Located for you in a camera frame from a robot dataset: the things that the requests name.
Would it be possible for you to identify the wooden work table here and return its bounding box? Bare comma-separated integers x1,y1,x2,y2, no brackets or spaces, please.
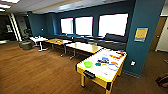
65,41,105,61
44,37,73,56

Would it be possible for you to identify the yellow gaming table white top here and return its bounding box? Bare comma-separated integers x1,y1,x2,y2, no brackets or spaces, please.
75,47,129,94

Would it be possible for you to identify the white bowl blue rim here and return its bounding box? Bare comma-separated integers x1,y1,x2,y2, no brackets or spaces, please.
106,63,120,72

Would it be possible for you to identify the bright window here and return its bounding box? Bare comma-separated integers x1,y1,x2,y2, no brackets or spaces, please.
59,16,75,35
74,15,95,37
97,12,130,39

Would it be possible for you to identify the dark sofa cushion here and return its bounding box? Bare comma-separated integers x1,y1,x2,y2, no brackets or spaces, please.
103,32,128,43

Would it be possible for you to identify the white pillar outlet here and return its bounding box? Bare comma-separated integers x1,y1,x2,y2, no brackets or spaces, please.
130,59,137,67

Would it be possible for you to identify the small white table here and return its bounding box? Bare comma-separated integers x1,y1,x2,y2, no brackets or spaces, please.
29,35,50,53

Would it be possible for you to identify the dark green round paddle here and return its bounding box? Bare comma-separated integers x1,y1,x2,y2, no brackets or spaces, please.
94,61,103,67

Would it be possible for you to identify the dark grey armchair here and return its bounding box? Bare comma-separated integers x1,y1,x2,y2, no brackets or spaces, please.
17,39,35,51

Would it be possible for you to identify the red game box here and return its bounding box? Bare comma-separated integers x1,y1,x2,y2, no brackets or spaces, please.
109,50,126,60

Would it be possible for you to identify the blue plastic bowl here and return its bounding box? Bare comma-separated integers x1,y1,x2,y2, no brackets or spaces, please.
101,56,111,65

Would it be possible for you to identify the bright green plastic bowl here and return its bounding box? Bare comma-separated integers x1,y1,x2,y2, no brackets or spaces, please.
82,60,94,70

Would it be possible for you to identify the brown black backpack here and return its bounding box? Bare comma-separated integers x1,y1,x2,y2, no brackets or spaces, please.
154,73,168,89

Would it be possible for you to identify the yellow wall sign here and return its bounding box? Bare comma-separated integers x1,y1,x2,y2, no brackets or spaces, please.
133,27,150,43

